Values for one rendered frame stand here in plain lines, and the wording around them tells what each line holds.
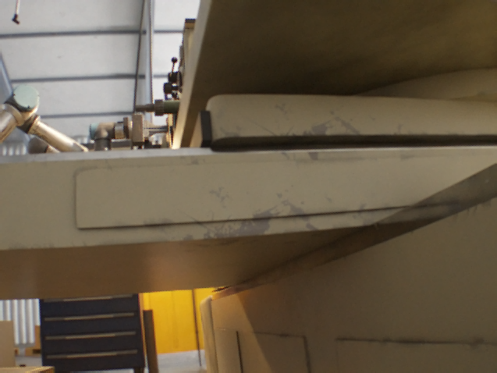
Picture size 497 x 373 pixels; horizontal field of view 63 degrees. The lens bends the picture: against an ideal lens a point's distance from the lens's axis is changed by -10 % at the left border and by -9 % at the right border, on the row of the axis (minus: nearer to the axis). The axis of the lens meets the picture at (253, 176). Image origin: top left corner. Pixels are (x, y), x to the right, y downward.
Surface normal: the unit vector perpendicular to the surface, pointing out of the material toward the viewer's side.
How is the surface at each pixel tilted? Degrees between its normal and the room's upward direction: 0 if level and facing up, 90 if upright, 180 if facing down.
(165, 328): 90
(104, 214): 90
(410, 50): 180
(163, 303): 90
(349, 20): 180
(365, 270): 90
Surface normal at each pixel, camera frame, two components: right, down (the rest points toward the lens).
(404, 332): -0.97, 0.04
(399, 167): 0.23, -0.31
